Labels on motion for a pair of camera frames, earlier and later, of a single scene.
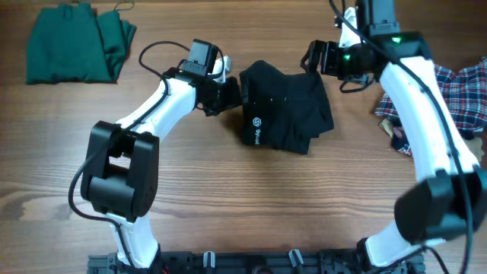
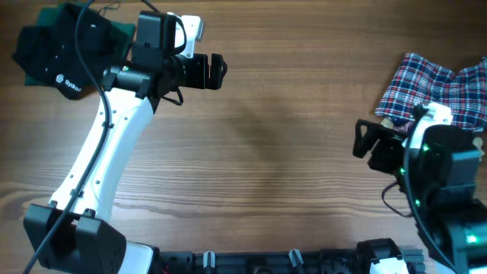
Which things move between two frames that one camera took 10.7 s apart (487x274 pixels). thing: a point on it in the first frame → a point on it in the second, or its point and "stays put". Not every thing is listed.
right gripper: [317, 57] → [383, 144]
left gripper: [233, 98] → [199, 79]
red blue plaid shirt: [465, 90] stays put
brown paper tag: [387, 126] stays put
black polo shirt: [282, 111] → [50, 52]
